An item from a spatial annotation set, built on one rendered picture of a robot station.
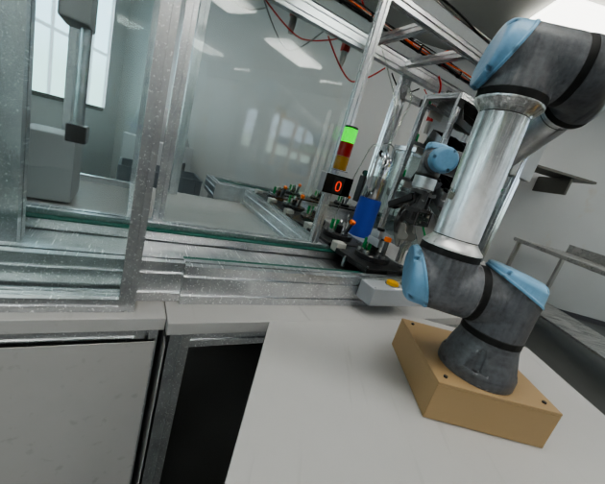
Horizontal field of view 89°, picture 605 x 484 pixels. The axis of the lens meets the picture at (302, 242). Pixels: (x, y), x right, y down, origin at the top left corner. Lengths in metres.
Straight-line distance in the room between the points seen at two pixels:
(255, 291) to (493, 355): 0.55
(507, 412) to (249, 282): 0.61
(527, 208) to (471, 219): 5.33
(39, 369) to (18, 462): 0.23
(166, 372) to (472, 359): 0.66
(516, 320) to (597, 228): 6.02
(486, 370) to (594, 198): 5.91
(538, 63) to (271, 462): 0.73
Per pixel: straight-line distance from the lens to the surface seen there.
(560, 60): 0.70
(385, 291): 0.99
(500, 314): 0.70
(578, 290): 6.90
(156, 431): 0.95
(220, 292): 0.81
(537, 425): 0.83
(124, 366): 0.82
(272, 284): 0.85
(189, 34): 1.03
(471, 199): 0.65
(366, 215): 2.15
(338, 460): 0.57
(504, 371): 0.75
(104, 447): 0.98
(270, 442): 0.55
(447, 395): 0.71
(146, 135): 0.65
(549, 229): 6.25
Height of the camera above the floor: 1.26
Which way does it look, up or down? 15 degrees down
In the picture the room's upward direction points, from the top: 16 degrees clockwise
